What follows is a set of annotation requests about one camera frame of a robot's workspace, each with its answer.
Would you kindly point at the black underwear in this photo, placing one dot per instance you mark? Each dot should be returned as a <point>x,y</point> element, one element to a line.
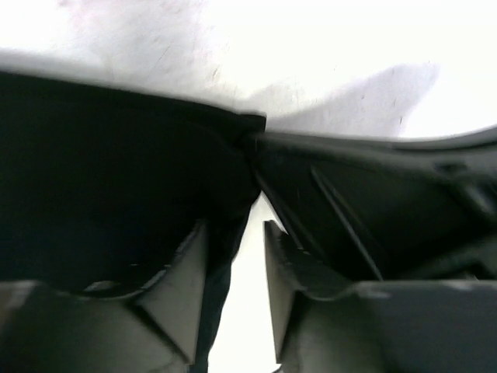
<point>100,187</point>

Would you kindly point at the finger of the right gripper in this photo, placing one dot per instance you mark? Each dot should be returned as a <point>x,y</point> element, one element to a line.
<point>385,210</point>

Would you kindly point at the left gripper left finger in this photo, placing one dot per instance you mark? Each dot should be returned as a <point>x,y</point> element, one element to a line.
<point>152,329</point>

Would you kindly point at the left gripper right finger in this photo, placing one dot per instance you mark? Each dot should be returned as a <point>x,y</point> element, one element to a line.
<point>436,320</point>

